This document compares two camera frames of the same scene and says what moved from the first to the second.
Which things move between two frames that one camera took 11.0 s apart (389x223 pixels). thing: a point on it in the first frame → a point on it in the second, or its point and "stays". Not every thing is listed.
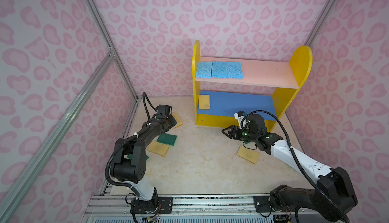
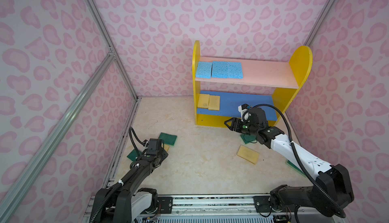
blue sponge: (204, 70) stays
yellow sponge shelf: (204, 102) stays
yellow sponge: (178, 119) → (214, 103)
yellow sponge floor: (249, 154) stays
